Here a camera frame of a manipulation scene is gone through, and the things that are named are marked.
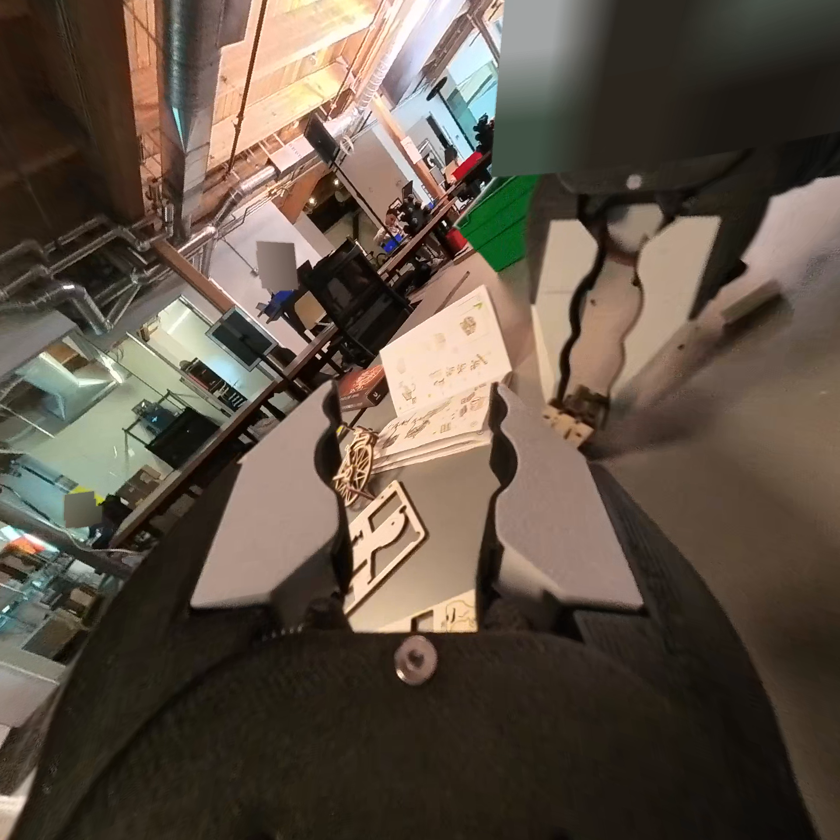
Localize black metal rack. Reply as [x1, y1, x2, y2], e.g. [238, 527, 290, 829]
[298, 238, 416, 370]

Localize wooden wheel model piece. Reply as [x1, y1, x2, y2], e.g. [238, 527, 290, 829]
[330, 424, 383, 510]

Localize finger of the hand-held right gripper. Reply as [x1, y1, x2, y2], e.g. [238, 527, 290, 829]
[567, 197, 667, 403]
[530, 217, 595, 411]

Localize brown product box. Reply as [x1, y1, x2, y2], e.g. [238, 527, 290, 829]
[336, 366, 389, 413]

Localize grey framed monitor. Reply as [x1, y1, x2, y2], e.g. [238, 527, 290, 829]
[205, 306, 278, 360]

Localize black hanging monitor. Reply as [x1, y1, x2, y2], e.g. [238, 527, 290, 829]
[302, 113, 342, 166]

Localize silver ventilation duct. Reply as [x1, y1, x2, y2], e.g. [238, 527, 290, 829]
[161, 0, 221, 172]

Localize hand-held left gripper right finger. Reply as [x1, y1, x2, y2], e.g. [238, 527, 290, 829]
[478, 382, 645, 621]

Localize instruction booklet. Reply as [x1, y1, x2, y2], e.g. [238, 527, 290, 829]
[379, 284, 514, 472]

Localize black equipment cabinet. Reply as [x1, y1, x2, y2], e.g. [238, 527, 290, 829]
[146, 407, 221, 470]

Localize large wooden parts sheet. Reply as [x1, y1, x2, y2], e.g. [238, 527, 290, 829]
[340, 481, 429, 618]

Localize grey metal pipes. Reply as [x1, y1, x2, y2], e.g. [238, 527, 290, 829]
[0, 217, 172, 336]

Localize small wooden box model part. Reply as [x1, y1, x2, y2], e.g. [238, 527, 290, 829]
[543, 386, 609, 451]

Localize green bin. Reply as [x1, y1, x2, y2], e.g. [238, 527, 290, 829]
[453, 172, 540, 271]

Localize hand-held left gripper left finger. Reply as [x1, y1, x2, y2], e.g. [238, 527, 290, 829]
[189, 379, 358, 630]

